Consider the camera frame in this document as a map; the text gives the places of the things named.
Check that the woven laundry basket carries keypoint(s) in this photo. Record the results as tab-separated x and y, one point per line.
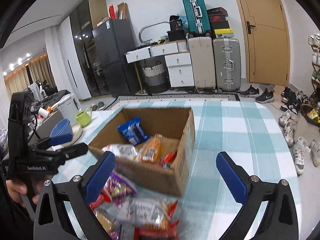
155	78

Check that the black sneaker pair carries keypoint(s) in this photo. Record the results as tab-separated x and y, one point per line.
265	97

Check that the black refrigerator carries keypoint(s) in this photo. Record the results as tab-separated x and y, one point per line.
113	39

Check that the checkered teal tablecloth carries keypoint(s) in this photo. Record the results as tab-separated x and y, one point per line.
250	135

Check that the SF cardboard box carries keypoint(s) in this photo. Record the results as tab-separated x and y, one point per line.
175	124

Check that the white red snack bag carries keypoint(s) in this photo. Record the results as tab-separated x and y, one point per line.
122	150

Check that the silver aluminium suitcase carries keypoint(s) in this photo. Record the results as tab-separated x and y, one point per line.
227	59

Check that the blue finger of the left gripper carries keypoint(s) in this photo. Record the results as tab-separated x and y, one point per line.
61	139
60	156

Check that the patterned floor rug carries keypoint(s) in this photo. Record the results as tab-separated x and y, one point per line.
124	100

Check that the teal suitcase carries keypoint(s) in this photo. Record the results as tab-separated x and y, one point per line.
197	17

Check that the shoe rack with shoes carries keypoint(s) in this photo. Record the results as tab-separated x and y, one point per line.
313	42

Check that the white electric kettle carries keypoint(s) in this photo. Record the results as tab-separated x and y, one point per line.
69	107

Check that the blue stacked bowls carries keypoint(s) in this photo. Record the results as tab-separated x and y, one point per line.
63	127

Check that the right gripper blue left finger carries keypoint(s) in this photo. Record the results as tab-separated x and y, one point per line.
97	175

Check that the red triangular chip bag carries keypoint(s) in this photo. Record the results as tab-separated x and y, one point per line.
130	217

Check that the red black noodle pack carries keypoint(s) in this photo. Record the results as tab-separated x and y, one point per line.
166	161

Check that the stacked shoe boxes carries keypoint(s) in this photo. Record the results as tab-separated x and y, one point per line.
219	24

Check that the operator left hand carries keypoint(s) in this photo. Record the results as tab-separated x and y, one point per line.
16	188

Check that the white drawer desk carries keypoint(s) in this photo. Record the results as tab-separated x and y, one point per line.
177	60

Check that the green ceramic mug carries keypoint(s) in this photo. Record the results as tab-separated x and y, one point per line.
84	117

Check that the wooden door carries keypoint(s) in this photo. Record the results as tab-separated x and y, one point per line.
266	39

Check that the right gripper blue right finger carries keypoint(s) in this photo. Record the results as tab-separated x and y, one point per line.
235	177

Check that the purple gummy candy bag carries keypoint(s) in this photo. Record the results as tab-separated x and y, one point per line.
118	186

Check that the orange cracker sleeve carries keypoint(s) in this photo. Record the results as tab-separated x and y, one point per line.
151	151

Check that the glass door cabinet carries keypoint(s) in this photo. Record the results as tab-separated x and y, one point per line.
84	19

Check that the beige suitcase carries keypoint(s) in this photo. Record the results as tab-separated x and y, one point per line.
202	60

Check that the blue oreo pack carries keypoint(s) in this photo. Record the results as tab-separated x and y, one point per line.
133	132

